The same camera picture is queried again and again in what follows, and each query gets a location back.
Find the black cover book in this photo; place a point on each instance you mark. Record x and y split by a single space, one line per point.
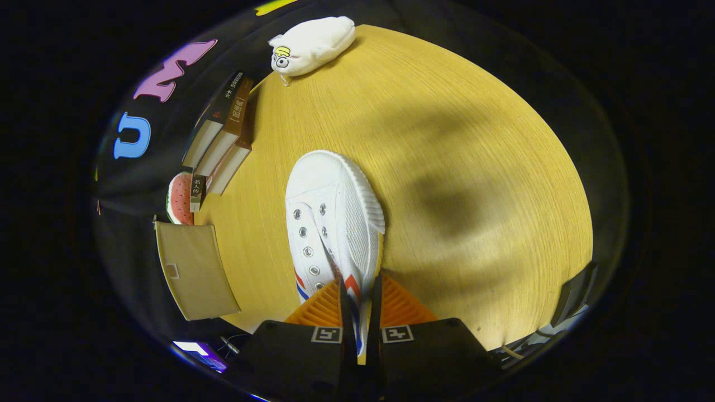
215 120

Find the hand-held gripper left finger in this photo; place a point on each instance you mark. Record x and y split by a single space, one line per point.
296 363

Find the watermelon slice toy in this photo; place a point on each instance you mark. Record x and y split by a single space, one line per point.
180 198

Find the beige fabric storage box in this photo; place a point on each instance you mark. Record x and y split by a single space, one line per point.
195 273

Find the brown cover book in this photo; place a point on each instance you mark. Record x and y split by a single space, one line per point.
232 164
232 120

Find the computer monitor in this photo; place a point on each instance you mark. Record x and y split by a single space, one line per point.
198 354

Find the white portrait cover book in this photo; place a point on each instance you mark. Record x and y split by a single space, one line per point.
198 192

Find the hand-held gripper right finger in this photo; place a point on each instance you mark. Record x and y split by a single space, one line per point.
435 363

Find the white plush toy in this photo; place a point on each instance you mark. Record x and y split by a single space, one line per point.
315 44

